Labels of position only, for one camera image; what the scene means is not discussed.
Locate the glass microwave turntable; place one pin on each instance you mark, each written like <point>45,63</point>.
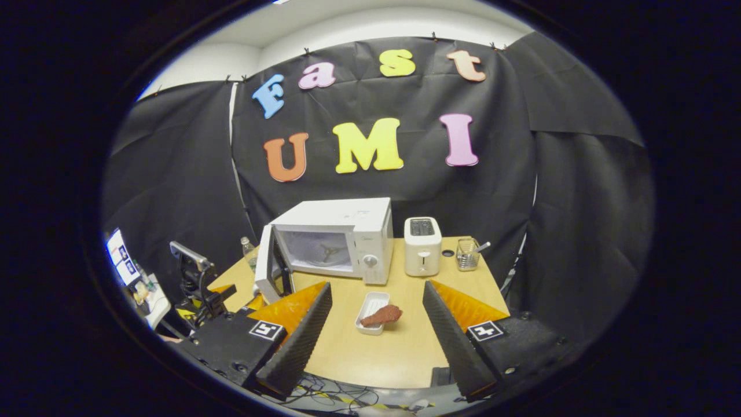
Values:
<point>312,262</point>

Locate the yellow black hazard tape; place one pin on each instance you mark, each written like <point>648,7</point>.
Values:
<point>347,401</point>

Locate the clear plastic bottle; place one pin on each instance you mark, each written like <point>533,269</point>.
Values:
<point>249,252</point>

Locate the white microwave oven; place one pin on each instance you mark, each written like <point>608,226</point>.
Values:
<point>370,220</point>

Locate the white toaster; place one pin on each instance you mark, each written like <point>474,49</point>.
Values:
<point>422,255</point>

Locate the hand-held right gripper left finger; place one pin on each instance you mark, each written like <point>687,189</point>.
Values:
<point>301,347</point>

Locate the cluttered white side shelf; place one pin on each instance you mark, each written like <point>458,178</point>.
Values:
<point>153,301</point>

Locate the brown meat piece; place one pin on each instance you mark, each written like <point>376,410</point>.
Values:
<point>385,315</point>

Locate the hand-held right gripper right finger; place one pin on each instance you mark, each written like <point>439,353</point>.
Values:
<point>454,347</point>

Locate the white rectangular dish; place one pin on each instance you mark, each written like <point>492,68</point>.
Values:
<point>373,298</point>

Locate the black table clamp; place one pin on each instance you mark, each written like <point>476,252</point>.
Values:
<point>441,376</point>

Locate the white board with stickers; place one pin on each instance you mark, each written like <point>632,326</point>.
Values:
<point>118,255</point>

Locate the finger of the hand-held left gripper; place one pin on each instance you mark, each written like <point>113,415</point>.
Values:
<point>223,296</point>
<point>257,302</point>

